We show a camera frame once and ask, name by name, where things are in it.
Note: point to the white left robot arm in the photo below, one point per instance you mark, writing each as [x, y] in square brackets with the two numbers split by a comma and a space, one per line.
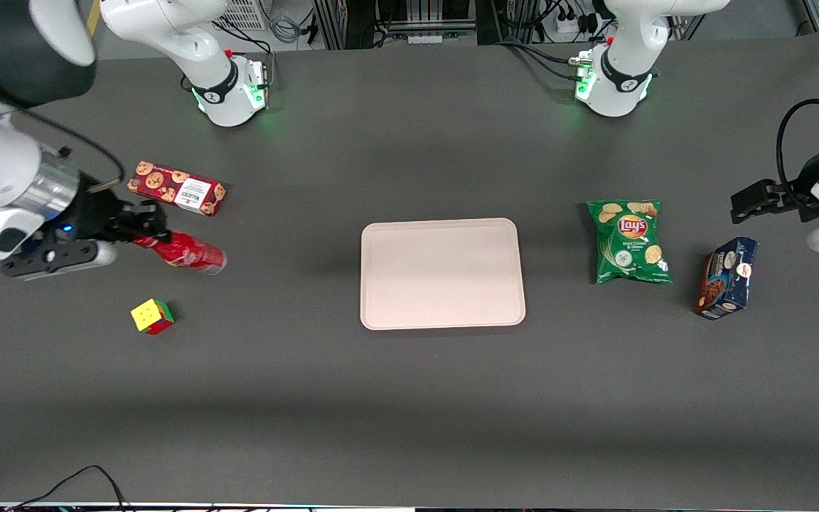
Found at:
[623, 78]

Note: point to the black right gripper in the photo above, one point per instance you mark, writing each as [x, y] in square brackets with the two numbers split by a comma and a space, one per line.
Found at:
[92, 213]

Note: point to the white power strip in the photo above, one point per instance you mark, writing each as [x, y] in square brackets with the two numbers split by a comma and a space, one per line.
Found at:
[571, 25]

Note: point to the red cookie box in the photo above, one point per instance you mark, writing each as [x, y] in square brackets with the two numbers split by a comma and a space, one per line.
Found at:
[175, 188]

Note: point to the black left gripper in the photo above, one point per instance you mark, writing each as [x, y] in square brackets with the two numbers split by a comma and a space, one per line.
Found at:
[795, 191]

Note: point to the dark blue cookie box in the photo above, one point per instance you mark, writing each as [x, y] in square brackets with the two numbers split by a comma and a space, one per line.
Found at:
[728, 279]

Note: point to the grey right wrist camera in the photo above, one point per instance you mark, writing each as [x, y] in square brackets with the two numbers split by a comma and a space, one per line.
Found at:
[54, 257]

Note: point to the green Lay's chips bag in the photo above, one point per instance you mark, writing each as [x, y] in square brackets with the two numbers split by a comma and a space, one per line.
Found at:
[628, 245]

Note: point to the red coke bottle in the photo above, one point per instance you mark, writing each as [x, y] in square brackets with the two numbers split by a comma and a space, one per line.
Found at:
[193, 254]

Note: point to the beige plastic tray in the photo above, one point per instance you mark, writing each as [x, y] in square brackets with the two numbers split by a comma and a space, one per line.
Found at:
[442, 274]

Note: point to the colourful rubik's cube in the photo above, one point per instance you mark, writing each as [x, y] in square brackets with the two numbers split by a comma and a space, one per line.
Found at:
[148, 316]

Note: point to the white perforated panel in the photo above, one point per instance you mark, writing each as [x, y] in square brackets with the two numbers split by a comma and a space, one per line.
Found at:
[247, 13]

